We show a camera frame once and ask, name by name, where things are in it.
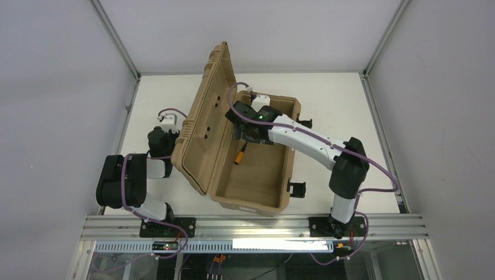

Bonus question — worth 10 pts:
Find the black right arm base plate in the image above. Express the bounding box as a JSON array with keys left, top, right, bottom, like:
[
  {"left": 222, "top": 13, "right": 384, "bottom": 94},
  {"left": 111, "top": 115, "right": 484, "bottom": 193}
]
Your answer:
[{"left": 308, "top": 216, "right": 368, "bottom": 239}]

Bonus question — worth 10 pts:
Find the orange black screwdriver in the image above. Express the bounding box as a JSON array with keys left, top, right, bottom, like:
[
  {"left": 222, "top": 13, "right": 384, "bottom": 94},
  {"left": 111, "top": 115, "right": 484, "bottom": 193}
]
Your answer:
[{"left": 234, "top": 142, "right": 248, "bottom": 165}]

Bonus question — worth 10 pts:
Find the black lower box latch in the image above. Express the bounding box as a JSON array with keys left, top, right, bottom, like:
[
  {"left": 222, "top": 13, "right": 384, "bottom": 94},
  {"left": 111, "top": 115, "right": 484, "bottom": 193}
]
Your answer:
[{"left": 287, "top": 181, "right": 306, "bottom": 198}]

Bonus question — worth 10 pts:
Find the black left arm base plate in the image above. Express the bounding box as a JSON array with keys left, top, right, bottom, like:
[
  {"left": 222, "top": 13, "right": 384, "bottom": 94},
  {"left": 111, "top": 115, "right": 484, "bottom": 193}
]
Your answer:
[{"left": 139, "top": 216, "right": 197, "bottom": 238}]

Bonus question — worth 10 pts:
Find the black box latch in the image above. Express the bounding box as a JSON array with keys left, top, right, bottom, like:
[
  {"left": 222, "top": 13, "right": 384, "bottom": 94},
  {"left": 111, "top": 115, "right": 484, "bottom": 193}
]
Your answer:
[
  {"left": 287, "top": 181, "right": 306, "bottom": 198},
  {"left": 297, "top": 118, "right": 313, "bottom": 129}
]

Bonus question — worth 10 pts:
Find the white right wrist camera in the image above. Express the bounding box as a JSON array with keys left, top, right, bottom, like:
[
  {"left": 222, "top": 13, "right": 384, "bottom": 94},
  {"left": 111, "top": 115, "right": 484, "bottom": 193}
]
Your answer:
[{"left": 251, "top": 94, "right": 271, "bottom": 111}]

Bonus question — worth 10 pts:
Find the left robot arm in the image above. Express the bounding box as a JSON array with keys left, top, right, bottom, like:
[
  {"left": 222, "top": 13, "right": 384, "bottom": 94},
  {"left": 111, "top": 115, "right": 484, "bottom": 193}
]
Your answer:
[{"left": 96, "top": 125, "right": 180, "bottom": 224}]

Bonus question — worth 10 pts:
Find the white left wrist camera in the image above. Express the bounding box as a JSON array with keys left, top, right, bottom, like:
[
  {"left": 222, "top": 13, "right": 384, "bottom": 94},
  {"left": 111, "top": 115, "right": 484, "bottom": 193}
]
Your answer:
[{"left": 157, "top": 113, "right": 180, "bottom": 133}]

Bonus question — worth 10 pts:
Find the aluminium left frame post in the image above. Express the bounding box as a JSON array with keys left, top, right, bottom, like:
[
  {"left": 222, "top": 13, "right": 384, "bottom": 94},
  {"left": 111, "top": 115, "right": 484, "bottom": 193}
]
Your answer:
[{"left": 89, "top": 0, "right": 141, "bottom": 81}]

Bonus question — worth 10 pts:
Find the aluminium right frame post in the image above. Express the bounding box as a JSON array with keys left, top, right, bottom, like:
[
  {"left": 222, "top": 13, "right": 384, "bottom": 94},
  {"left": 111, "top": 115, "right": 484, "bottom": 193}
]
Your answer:
[{"left": 362, "top": 0, "right": 411, "bottom": 79}]

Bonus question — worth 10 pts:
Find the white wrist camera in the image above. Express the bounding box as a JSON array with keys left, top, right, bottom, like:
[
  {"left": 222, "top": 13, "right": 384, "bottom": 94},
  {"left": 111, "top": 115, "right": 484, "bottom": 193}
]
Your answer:
[
  {"left": 157, "top": 113, "right": 180, "bottom": 133},
  {"left": 251, "top": 94, "right": 271, "bottom": 111}
]

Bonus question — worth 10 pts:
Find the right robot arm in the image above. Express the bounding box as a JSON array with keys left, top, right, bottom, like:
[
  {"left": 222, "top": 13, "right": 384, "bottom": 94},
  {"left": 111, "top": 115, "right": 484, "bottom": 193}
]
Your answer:
[{"left": 225, "top": 101, "right": 369, "bottom": 239}]

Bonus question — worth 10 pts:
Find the small green circuit board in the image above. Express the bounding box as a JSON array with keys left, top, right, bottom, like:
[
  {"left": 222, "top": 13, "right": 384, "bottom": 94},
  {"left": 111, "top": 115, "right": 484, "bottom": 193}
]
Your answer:
[{"left": 152, "top": 241, "right": 179, "bottom": 251}]

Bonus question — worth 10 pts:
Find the black upper box latch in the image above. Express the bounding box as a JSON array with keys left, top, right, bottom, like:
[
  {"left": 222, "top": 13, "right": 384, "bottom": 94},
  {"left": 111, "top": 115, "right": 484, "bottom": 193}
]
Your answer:
[{"left": 297, "top": 118, "right": 313, "bottom": 129}]

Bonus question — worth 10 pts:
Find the aluminium frame post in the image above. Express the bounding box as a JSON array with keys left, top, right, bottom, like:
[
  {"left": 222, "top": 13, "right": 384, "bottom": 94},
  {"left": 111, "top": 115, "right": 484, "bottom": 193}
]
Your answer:
[
  {"left": 362, "top": 0, "right": 411, "bottom": 79},
  {"left": 89, "top": 0, "right": 141, "bottom": 81}
]

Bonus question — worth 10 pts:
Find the tan plastic tool box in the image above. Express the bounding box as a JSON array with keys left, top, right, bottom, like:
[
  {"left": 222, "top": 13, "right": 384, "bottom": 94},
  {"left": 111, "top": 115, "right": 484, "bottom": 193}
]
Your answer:
[{"left": 172, "top": 42, "right": 295, "bottom": 216}]

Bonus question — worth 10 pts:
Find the aluminium front rail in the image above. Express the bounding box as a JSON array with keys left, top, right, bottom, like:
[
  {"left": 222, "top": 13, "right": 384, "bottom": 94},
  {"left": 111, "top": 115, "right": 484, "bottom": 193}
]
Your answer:
[{"left": 81, "top": 213, "right": 429, "bottom": 241}]

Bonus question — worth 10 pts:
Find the grey slotted cable duct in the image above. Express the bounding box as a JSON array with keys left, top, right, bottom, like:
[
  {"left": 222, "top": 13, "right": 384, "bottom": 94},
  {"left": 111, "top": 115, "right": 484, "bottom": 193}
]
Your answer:
[{"left": 95, "top": 238, "right": 334, "bottom": 253}]

